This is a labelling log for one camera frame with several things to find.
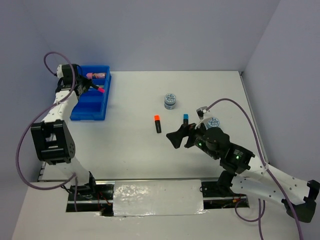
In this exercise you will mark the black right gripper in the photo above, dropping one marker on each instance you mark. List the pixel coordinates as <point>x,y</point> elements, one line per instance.
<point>176,137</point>

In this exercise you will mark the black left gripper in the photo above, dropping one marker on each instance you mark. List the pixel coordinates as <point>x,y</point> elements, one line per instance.
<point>88,83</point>

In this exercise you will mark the pink capped pencil tube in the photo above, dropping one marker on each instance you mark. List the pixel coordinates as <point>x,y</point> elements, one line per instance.
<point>93,75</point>

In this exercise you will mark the pink capped black highlighter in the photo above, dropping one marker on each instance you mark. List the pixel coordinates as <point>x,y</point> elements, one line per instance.
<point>101,90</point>

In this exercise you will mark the blue capped black highlighter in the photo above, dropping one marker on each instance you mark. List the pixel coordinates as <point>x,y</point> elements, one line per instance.
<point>185,119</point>

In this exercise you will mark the orange capped black highlighter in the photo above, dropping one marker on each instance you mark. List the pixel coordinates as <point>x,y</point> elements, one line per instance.
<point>157,124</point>

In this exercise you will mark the blue paint jar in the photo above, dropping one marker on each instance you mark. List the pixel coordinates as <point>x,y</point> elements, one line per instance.
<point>213,122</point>
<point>170,101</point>

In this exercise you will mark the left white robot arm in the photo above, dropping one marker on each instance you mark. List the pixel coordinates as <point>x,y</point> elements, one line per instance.
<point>52,139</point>

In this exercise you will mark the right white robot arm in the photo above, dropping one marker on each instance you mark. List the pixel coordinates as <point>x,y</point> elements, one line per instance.
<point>245,173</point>

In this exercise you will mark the blue plastic compartment bin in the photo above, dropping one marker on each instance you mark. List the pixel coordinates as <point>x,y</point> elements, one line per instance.
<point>92,105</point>

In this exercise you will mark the silver foil covered plate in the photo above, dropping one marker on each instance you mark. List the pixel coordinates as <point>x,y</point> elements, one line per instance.
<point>157,198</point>

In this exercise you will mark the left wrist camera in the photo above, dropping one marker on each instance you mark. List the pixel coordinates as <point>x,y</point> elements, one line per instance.
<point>59,73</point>

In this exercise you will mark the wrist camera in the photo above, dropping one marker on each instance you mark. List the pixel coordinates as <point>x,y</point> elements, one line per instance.
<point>204,116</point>
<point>59,73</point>

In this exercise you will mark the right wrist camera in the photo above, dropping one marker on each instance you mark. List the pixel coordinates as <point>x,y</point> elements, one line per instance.
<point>204,116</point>

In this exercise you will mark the black metal base rail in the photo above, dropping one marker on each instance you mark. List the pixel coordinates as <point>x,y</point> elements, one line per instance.
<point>102,201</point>

